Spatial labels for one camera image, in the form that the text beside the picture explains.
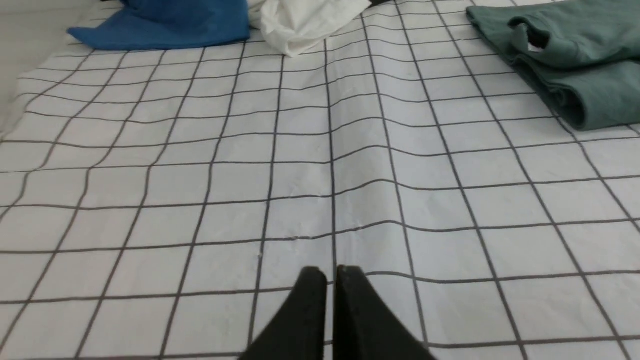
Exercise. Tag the green long-sleeved shirt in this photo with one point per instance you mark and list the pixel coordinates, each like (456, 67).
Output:
(580, 56)

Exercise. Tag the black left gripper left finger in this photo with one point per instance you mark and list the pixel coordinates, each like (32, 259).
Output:
(297, 330)

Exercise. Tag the white shirt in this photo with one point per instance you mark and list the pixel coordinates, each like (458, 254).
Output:
(293, 27)

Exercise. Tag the blue shirt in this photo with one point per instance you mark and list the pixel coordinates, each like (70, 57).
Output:
(144, 25)

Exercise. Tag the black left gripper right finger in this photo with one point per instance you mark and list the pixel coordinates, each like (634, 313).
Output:
(364, 328)

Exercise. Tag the dark olive shirt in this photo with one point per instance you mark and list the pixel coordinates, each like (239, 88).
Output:
(375, 3)

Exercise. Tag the white grid-pattern tablecloth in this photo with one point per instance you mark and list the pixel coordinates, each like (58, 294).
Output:
(160, 204)

